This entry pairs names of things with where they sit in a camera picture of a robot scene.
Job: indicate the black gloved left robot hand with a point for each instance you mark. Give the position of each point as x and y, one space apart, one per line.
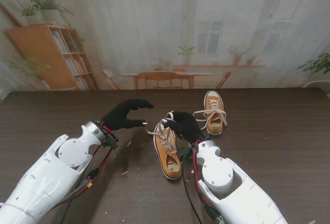
118 117

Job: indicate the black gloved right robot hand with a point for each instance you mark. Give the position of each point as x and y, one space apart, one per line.
187 126

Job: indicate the yellow canvas sneaker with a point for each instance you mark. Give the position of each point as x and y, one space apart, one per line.
214 97
161 154

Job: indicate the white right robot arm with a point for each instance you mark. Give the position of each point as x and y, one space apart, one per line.
219 175

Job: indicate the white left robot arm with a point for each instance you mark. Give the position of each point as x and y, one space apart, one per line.
51 172

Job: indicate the white zip tie right arm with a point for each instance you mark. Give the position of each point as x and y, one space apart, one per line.
309 222

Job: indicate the printed room scene backdrop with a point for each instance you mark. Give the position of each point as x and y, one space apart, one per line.
141 28

